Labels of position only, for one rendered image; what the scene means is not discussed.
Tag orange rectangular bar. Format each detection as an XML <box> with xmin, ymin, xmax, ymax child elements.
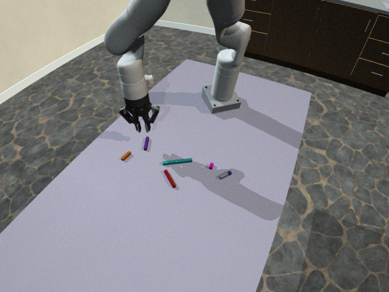
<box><xmin>121</xmin><ymin>151</ymin><xmax>131</xmax><ymax>161</ymax></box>

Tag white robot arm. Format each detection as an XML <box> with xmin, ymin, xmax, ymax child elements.
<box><xmin>104</xmin><ymin>0</ymin><xmax>251</xmax><ymax>102</ymax></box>

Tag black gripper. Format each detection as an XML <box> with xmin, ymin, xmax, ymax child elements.
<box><xmin>119</xmin><ymin>93</ymin><xmax>160</xmax><ymax>133</ymax></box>

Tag dark red rod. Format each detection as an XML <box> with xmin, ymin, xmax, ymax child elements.
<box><xmin>164</xmin><ymin>170</ymin><xmax>176</xmax><ymax>188</ymax></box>

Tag turquoise rod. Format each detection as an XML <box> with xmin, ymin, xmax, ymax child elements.
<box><xmin>163</xmin><ymin>158</ymin><xmax>192</xmax><ymax>165</ymax></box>

